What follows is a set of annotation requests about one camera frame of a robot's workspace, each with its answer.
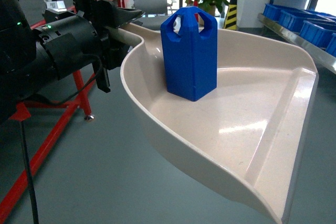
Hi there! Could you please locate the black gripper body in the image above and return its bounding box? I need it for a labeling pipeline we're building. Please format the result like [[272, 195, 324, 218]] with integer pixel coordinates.
[[31, 0, 122, 93]]

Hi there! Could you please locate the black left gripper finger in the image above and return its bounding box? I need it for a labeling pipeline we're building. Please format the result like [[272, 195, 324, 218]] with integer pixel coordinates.
[[114, 7, 145, 28]]

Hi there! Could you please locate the blue plastic part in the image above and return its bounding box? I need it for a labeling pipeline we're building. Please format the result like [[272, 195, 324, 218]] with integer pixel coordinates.
[[160, 6, 218, 101]]

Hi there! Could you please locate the beige plastic dustpan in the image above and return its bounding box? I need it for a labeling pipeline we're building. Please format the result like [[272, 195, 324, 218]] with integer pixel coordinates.
[[109, 24, 318, 223]]

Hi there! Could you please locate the metal shelf rack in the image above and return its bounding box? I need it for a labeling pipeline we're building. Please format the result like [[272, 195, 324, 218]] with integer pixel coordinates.
[[258, 0, 335, 73]]

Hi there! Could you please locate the yellow black striped bollard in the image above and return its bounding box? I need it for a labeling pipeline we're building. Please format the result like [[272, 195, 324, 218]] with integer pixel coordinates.
[[224, 0, 237, 30]]

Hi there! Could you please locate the black cable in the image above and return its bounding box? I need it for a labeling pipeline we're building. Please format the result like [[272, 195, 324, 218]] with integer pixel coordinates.
[[19, 53, 103, 224]]

